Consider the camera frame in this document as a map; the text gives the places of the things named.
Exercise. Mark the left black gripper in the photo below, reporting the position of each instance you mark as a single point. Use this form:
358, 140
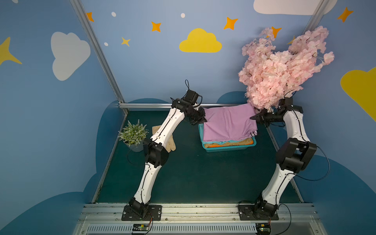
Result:
197, 114

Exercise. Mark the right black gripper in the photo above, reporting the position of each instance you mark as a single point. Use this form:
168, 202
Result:
263, 117

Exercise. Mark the purple shirt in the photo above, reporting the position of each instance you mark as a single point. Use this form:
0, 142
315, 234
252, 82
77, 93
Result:
229, 123

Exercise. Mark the khaki pants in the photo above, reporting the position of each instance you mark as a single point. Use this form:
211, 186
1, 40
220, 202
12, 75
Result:
246, 142

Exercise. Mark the teal pants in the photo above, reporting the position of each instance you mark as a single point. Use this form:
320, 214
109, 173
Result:
219, 142

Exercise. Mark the orange pants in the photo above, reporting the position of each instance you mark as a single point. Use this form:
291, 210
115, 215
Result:
227, 145

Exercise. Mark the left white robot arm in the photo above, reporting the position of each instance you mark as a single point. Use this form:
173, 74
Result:
156, 154

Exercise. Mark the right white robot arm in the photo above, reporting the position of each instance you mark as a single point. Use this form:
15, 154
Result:
291, 158

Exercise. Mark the teal plastic basket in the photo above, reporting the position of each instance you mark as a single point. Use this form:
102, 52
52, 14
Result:
221, 149

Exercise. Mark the beige folded cloth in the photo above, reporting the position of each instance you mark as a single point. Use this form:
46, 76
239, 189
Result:
170, 145

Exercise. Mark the pink cherry blossom tree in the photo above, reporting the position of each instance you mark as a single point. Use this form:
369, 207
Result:
270, 75

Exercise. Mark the small potted green plant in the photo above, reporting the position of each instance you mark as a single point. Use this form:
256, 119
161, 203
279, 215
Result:
133, 135

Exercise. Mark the right green circuit board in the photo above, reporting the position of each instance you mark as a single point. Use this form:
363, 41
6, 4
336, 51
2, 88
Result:
263, 229

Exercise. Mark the green circuit board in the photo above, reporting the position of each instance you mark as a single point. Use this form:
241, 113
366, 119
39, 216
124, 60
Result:
140, 228
263, 229

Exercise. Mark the left green circuit board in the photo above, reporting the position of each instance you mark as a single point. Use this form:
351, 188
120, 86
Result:
140, 228

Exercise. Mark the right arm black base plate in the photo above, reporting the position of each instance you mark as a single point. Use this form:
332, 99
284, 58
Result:
250, 212

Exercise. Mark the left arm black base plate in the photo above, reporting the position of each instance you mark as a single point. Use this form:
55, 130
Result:
152, 212

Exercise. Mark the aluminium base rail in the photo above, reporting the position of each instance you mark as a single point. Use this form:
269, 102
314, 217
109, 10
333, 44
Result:
198, 219

